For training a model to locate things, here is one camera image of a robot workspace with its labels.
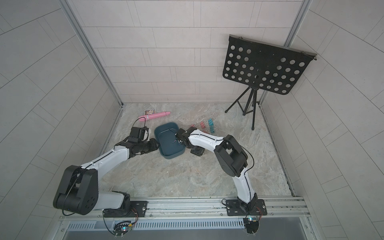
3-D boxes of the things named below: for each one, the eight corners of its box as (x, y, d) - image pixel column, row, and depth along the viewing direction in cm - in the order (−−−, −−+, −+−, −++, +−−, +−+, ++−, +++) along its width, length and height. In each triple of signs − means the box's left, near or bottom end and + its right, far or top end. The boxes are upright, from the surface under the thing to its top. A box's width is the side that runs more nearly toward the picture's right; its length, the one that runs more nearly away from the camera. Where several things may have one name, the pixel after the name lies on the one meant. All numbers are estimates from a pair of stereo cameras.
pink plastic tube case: (139, 121, 107) (138, 119, 105) (139, 118, 108) (138, 116, 107) (171, 115, 111) (170, 113, 109) (170, 112, 113) (170, 110, 111)
